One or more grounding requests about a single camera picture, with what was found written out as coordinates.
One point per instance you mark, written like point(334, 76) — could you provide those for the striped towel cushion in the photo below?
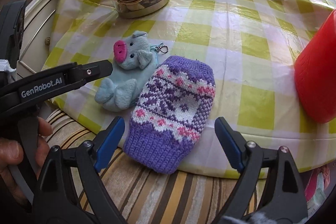
point(140, 194)

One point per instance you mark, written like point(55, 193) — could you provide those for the white purple cardboard box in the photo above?
point(318, 182)

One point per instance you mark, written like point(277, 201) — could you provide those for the red thermos flask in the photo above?
point(314, 73)

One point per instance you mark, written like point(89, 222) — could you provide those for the left hand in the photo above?
point(12, 154)

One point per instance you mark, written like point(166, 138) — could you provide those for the white cabinet with drawers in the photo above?
point(39, 16)

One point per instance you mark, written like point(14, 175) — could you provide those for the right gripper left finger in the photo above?
point(70, 189)

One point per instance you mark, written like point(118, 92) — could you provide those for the green checkered plastic tablecloth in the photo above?
point(251, 46)

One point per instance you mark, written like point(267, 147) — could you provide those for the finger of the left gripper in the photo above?
point(96, 70)

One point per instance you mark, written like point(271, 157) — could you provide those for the phone on left gripper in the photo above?
point(12, 29)

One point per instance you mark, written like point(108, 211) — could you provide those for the purple knitted mitten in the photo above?
point(170, 114)

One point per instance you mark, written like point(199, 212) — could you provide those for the grey plush pig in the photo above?
point(135, 60)

